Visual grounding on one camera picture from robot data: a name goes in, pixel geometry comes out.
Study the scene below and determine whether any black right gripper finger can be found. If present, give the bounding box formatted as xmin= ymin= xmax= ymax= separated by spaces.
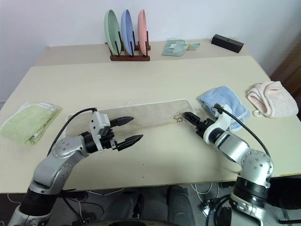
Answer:
xmin=182 ymin=113 xmax=200 ymax=129
xmin=185 ymin=112 xmax=201 ymax=123

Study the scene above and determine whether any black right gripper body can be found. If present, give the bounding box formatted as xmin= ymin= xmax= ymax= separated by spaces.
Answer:
xmin=195 ymin=118 xmax=215 ymax=138

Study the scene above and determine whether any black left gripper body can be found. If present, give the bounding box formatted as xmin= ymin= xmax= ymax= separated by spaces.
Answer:
xmin=101 ymin=128 xmax=120 ymax=151

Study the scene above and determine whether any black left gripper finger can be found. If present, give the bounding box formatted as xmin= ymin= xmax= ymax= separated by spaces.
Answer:
xmin=116 ymin=134 xmax=144 ymax=151
xmin=109 ymin=116 xmax=135 ymax=128

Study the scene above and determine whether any long beige towel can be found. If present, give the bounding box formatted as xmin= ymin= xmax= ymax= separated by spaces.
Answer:
xmin=64 ymin=98 xmax=200 ymax=137

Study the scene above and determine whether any folded light blue towel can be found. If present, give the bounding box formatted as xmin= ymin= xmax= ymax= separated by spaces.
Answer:
xmin=197 ymin=86 xmax=251 ymax=132

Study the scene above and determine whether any folded pink towel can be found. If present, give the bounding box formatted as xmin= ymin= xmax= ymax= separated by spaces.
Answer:
xmin=246 ymin=81 xmax=297 ymax=118

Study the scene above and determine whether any folded light green towel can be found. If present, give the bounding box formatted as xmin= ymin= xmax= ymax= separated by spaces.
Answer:
xmin=0 ymin=101 xmax=63 ymax=146

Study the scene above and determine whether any dark wooden plate rack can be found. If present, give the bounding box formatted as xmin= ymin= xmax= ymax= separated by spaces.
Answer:
xmin=105 ymin=30 xmax=151 ymax=62

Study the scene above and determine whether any folded mint green cloth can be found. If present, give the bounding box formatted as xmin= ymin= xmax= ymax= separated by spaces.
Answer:
xmin=161 ymin=39 xmax=189 ymax=57

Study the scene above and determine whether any dark rounded shape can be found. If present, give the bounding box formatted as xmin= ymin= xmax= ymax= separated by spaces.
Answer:
xmin=166 ymin=185 xmax=196 ymax=226

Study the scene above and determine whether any black rectangular box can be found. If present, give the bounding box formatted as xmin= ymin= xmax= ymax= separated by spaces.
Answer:
xmin=211 ymin=34 xmax=245 ymax=54

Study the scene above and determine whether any green plate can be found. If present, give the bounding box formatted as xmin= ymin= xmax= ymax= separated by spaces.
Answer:
xmin=104 ymin=9 xmax=123 ymax=56

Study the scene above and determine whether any blue plate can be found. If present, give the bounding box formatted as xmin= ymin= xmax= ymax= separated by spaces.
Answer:
xmin=120 ymin=9 xmax=136 ymax=56

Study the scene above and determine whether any pink plate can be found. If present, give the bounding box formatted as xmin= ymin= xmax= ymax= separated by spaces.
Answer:
xmin=137 ymin=9 xmax=148 ymax=56

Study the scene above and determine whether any black bulky object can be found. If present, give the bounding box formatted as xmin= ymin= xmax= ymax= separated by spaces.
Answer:
xmin=267 ymin=174 xmax=301 ymax=210

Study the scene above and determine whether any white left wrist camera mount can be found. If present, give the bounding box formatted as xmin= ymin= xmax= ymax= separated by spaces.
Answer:
xmin=90 ymin=112 xmax=111 ymax=155

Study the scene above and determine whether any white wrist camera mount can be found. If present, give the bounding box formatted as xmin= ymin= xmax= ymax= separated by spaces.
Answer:
xmin=202 ymin=105 xmax=236 ymax=144
xmin=90 ymin=112 xmax=111 ymax=155

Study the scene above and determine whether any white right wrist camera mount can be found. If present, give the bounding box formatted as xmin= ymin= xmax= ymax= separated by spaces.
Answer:
xmin=202 ymin=105 xmax=236 ymax=144

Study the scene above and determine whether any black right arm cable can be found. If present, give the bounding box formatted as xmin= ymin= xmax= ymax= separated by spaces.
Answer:
xmin=213 ymin=103 xmax=271 ymax=157

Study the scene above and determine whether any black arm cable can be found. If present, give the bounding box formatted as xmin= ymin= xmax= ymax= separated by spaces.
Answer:
xmin=47 ymin=107 xmax=98 ymax=156
xmin=213 ymin=103 xmax=271 ymax=157

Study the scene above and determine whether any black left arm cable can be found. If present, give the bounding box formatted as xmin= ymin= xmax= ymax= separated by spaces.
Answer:
xmin=47 ymin=107 xmax=98 ymax=156

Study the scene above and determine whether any thin white cable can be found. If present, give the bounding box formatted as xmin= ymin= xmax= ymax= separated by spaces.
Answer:
xmin=190 ymin=181 xmax=214 ymax=196

